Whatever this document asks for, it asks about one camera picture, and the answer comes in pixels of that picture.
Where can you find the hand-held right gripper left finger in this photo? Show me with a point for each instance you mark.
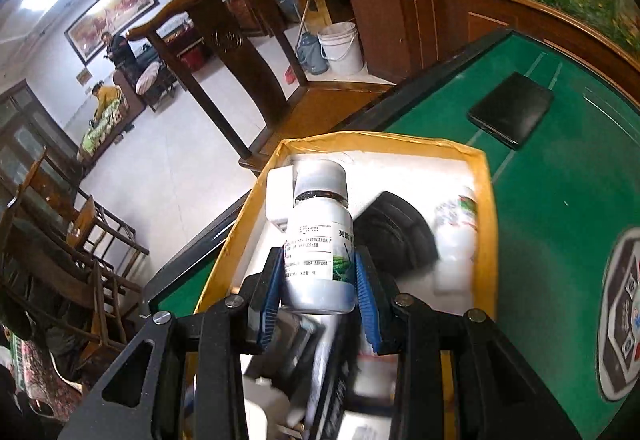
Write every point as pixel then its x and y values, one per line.
pixel 270 290

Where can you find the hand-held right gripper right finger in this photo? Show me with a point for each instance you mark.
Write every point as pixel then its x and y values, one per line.
pixel 372 315

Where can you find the white bottle green label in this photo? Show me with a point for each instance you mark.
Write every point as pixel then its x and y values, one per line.
pixel 315 230

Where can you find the black round plastic device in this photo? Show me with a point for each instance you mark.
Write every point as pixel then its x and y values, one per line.
pixel 395 230

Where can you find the white USB charger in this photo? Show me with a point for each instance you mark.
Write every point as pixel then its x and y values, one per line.
pixel 277 200

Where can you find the white medicine bottle red label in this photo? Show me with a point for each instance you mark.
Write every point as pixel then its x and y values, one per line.
pixel 452 250

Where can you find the yellow-rimmed white tray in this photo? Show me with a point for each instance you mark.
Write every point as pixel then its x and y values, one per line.
pixel 380 169

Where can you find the stacked wooden chairs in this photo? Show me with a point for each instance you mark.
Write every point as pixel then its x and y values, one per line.
pixel 60 250

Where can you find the dark wooden chair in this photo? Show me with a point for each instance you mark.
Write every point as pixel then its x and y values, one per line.
pixel 250 64

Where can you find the floral sofa cover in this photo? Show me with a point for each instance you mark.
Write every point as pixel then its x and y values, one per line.
pixel 100 132

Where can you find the grey blue kettle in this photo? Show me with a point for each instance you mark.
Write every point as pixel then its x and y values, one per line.
pixel 311 57

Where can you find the floral cloth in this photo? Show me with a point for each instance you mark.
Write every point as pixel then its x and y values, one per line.
pixel 45 380

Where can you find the red box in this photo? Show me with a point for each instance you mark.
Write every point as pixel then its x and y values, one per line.
pixel 192 59

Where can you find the pale seat cushion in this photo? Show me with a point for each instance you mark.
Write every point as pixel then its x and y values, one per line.
pixel 147 79

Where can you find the black smartphone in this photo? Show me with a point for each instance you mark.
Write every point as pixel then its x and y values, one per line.
pixel 510 112

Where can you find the white plastic bucket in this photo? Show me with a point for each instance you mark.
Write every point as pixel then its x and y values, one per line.
pixel 342 52

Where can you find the mahjong table centre panel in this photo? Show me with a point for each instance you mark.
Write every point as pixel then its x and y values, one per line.
pixel 625 320

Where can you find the wooden glass cabinet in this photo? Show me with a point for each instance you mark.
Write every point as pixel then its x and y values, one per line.
pixel 30 129

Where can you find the wooden sideboard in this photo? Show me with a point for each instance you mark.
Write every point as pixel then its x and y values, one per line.
pixel 385 19

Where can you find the framed wall painting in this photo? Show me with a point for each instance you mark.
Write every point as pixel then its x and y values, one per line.
pixel 110 14

